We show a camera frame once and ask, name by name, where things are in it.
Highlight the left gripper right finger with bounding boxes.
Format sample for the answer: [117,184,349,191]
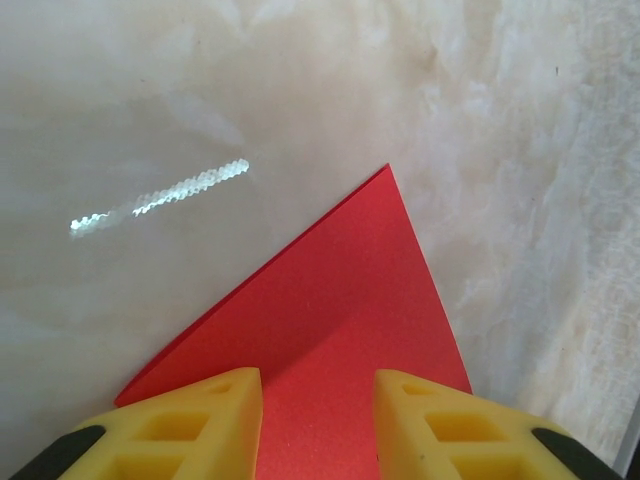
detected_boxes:
[374,368,626,480]

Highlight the red paper sheet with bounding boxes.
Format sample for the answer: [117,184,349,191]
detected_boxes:
[113,163,474,480]

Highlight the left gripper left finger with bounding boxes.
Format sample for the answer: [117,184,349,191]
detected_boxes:
[14,367,265,480]

